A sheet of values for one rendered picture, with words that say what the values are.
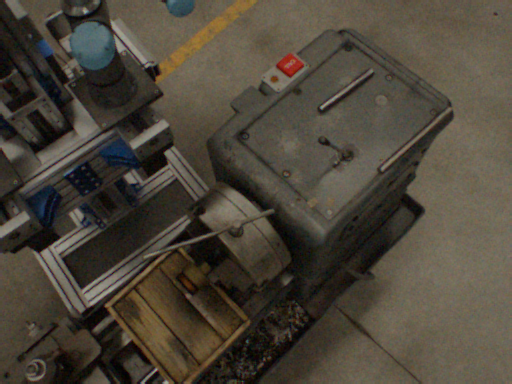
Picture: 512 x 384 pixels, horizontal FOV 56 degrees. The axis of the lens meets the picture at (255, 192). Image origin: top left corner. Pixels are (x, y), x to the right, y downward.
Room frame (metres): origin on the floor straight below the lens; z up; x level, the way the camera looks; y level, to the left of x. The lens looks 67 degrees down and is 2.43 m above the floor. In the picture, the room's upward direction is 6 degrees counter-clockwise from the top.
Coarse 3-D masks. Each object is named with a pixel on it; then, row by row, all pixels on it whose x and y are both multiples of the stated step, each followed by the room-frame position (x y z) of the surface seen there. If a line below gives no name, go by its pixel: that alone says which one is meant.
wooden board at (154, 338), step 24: (144, 288) 0.37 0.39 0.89; (168, 288) 0.36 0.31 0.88; (216, 288) 0.34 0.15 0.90; (120, 312) 0.30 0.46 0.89; (144, 312) 0.29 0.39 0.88; (168, 312) 0.28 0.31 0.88; (192, 312) 0.28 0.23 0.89; (216, 312) 0.27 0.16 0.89; (240, 312) 0.26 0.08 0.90; (144, 336) 0.22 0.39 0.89; (168, 336) 0.21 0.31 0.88; (192, 336) 0.20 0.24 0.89; (216, 336) 0.20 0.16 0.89; (168, 360) 0.14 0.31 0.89; (192, 360) 0.13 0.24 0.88
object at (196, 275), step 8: (192, 264) 0.36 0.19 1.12; (184, 272) 0.35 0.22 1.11; (192, 272) 0.34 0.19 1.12; (200, 272) 0.34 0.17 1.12; (208, 272) 0.34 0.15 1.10; (184, 280) 0.32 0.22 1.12; (192, 280) 0.32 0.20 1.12; (200, 280) 0.32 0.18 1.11; (208, 280) 0.32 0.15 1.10; (192, 288) 0.30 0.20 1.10; (200, 288) 0.30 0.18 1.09
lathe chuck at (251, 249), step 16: (208, 192) 0.55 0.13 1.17; (192, 208) 0.50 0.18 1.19; (208, 208) 0.49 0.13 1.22; (224, 208) 0.48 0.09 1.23; (208, 224) 0.44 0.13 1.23; (224, 224) 0.43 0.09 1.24; (224, 240) 0.39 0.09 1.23; (240, 240) 0.39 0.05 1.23; (256, 240) 0.39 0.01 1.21; (224, 256) 0.40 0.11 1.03; (240, 256) 0.35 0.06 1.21; (256, 256) 0.35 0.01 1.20; (272, 256) 0.35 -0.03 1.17; (256, 272) 0.31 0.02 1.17; (272, 272) 0.32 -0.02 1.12; (256, 288) 0.30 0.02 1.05
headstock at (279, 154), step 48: (336, 48) 0.94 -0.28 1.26; (288, 96) 0.79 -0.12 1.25; (384, 96) 0.76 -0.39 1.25; (432, 96) 0.75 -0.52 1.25; (240, 144) 0.65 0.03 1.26; (288, 144) 0.64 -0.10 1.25; (336, 144) 0.62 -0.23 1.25; (384, 144) 0.61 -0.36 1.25; (288, 192) 0.50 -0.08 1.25; (336, 192) 0.48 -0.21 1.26; (384, 192) 0.53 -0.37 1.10; (288, 240) 0.41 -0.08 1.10; (336, 240) 0.43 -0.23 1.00
